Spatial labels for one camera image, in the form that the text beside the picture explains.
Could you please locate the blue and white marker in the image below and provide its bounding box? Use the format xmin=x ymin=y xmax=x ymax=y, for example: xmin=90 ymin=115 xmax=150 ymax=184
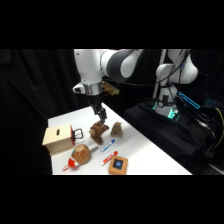
xmin=99 ymin=138 xmax=117 ymax=154

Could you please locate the wooden block with blue dot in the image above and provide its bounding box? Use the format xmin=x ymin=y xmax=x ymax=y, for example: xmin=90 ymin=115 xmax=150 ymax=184
xmin=107 ymin=154 xmax=129 ymax=176

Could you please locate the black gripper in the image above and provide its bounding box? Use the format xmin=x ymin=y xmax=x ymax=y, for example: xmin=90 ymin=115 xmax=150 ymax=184
xmin=86 ymin=94 xmax=108 ymax=122

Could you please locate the red and white marker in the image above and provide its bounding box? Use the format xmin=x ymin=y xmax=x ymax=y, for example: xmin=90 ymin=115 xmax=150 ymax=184
xmin=100 ymin=150 xmax=119 ymax=167

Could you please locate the black robot stand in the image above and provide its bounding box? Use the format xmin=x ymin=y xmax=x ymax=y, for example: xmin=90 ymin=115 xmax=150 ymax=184
xmin=122 ymin=100 xmax=224 ymax=176

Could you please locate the brown round toy with tag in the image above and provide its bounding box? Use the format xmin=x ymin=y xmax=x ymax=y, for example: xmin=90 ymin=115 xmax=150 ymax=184
xmin=61 ymin=143 xmax=100 ymax=173

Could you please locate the yellow cable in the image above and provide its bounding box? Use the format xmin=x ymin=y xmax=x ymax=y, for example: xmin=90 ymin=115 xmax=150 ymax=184
xmin=214 ymin=107 xmax=224 ymax=149

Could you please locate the brown plush moose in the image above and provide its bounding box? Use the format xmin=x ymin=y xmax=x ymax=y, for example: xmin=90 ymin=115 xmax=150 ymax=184
xmin=88 ymin=120 xmax=111 ymax=146

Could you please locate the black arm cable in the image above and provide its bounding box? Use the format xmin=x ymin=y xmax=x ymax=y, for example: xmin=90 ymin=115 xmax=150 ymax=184
xmin=102 ymin=49 xmax=192 ymax=88

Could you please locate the wooden box with red lid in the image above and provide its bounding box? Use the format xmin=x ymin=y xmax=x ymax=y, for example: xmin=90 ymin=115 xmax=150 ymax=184
xmin=41 ymin=122 xmax=85 ymax=156

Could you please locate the black curtain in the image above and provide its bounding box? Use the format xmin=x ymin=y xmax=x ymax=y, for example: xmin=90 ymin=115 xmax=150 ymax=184
xmin=0 ymin=49 xmax=224 ymax=176

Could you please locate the green base light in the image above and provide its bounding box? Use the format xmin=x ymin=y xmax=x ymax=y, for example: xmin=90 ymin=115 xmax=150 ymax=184
xmin=168 ymin=108 xmax=181 ymax=122

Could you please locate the small tan plush toy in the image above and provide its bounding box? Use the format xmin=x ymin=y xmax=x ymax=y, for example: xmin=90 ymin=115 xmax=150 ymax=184
xmin=110 ymin=121 xmax=125 ymax=138

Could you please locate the blue lit strip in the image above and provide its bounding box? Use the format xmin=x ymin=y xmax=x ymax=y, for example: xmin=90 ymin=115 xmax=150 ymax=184
xmin=176 ymin=90 xmax=202 ymax=110

